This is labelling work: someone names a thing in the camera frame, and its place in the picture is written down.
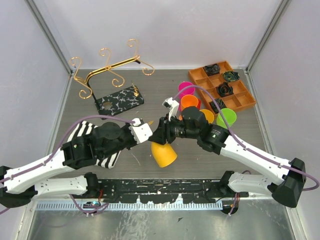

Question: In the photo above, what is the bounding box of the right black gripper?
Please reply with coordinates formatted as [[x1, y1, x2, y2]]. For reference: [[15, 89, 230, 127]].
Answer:
[[149, 113, 199, 146]]

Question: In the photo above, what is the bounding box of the yellow plastic wine glass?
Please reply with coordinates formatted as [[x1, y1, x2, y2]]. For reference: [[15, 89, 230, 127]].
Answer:
[[150, 141, 178, 168]]

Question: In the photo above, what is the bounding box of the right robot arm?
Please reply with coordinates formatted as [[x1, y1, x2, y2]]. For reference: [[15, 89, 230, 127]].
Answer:
[[148, 106, 306, 208]]

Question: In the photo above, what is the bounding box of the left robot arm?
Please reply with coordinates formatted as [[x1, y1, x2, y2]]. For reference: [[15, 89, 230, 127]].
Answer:
[[0, 118, 153, 209]]

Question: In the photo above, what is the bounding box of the gold wine glass rack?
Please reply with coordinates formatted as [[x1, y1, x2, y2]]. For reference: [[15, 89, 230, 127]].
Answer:
[[69, 39, 155, 117]]

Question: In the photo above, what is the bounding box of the orange plastic wine glass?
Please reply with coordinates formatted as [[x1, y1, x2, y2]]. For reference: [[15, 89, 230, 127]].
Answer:
[[178, 94, 198, 120]]

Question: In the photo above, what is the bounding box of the red plastic wine glass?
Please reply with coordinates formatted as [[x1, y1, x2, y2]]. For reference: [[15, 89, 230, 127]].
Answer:
[[197, 98, 202, 110]]

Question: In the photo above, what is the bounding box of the pink plastic wine glass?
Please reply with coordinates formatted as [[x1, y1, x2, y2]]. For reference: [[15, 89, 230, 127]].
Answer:
[[178, 81, 195, 99]]

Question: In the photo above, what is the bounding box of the green plastic wine glass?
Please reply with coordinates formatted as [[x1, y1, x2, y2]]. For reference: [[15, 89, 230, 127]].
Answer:
[[216, 108, 237, 129]]

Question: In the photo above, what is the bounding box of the black white striped cloth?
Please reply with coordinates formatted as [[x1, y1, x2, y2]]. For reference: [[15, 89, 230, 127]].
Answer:
[[61, 120, 121, 170]]

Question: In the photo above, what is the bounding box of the dark rose bottom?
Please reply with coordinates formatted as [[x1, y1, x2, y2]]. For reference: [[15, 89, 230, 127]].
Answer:
[[209, 98, 226, 114]]

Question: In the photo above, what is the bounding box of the dark red rose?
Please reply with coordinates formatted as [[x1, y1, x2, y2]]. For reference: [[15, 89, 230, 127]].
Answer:
[[216, 82, 234, 98]]

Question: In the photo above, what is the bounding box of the dark rose top left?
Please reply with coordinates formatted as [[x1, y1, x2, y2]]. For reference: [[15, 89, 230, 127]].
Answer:
[[203, 63, 221, 77]]

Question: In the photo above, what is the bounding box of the orange compartment tray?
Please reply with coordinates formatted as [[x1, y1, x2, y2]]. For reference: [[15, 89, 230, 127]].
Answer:
[[188, 61, 256, 115]]

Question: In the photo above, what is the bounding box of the dark green rose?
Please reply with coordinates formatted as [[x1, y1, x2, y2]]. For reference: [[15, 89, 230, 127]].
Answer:
[[222, 71, 240, 83]]

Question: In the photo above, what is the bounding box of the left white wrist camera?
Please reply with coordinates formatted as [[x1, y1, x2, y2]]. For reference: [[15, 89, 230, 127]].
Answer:
[[129, 118, 153, 144]]

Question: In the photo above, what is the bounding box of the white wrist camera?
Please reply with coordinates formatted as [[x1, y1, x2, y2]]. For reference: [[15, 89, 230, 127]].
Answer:
[[162, 97, 180, 121], [129, 118, 153, 144]]

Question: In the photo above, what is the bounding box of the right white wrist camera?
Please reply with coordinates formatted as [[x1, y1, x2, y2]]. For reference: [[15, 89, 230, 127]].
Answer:
[[162, 97, 180, 121]]

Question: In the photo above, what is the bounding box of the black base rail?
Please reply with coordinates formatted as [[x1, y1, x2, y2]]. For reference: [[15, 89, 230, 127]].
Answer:
[[69, 177, 251, 206]]

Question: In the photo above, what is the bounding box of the white slotted cable duct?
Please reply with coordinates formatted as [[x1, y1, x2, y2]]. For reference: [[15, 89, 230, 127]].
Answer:
[[35, 200, 223, 211]]

